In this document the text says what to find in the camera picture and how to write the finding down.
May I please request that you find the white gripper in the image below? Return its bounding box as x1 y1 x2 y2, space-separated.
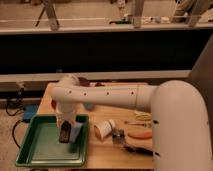
55 102 79 127

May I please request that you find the black eraser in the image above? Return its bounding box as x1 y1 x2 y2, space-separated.
59 121 71 143

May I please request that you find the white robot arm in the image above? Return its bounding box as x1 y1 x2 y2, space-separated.
51 80 213 171

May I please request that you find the orange bowl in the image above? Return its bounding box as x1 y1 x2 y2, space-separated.
51 100 56 110

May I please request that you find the blue sponge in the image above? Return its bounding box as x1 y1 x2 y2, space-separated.
70 122 83 143

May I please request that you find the small blue cup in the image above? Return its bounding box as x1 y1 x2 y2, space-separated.
83 103 94 111

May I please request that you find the purple bowl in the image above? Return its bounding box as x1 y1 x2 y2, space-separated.
79 77 90 87

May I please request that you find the blue box on floor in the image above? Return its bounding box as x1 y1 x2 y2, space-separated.
23 105 38 123

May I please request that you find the green plastic tray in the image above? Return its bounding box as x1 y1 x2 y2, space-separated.
15 114 89 168

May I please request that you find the white paper cup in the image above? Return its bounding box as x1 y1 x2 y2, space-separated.
94 119 116 140

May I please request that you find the dark grape bunch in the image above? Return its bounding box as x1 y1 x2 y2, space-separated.
95 82 105 87

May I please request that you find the orange carrot toy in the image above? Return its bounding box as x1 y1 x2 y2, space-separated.
128 131 152 140

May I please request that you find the black cable on floor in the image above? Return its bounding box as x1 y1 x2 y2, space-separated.
4 87 26 149

